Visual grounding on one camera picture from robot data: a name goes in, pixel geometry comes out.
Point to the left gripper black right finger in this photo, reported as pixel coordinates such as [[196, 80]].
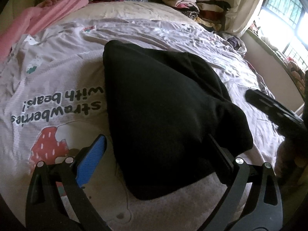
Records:
[[252, 200]]

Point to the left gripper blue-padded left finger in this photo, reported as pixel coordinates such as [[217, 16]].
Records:
[[56, 200]]

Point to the black sweater with orange print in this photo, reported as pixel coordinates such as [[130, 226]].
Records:
[[168, 112]]

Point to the floral bag with clothes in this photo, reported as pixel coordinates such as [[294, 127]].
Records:
[[237, 44]]

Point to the pile of folded clothes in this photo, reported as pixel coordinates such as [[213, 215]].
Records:
[[210, 14]]

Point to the cluttered windowsill items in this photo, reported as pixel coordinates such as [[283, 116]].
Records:
[[295, 68]]

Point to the white strawberry bear duvet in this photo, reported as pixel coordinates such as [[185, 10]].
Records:
[[53, 102]]

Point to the window with grille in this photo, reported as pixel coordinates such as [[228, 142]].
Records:
[[289, 11]]

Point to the cream curtain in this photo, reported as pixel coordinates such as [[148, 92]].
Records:
[[241, 16]]

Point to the beige bed sheet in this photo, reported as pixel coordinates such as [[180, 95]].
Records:
[[128, 10]]

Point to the pink fleece blanket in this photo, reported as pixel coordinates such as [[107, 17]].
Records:
[[34, 19]]

